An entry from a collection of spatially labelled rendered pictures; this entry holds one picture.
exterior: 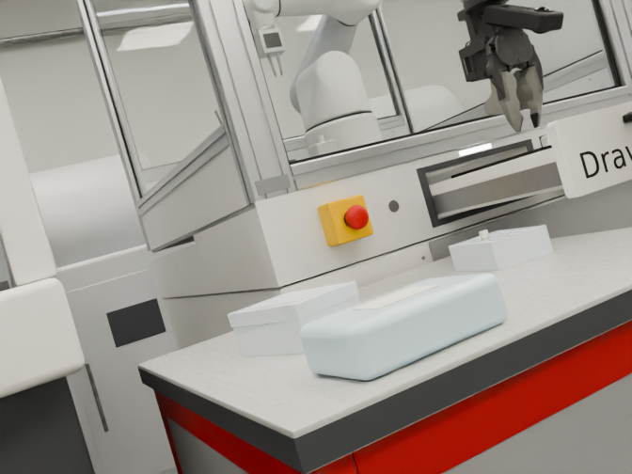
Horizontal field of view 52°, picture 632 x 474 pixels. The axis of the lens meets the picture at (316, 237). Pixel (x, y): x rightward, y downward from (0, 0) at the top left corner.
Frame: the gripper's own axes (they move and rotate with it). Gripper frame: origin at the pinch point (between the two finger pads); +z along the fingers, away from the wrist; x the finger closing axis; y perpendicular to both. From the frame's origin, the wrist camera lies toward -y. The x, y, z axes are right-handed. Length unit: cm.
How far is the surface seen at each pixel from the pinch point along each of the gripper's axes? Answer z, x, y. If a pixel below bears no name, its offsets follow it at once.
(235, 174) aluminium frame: -5.0, 35.9, 31.6
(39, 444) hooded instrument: 22, 76, 9
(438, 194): 7.7, 1.9, 23.3
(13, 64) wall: -131, 29, 353
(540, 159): 6.2, 2.5, -2.5
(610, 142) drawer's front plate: 6.5, -5.0, -8.9
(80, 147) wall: -74, 6, 349
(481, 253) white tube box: 16.0, 19.8, -5.0
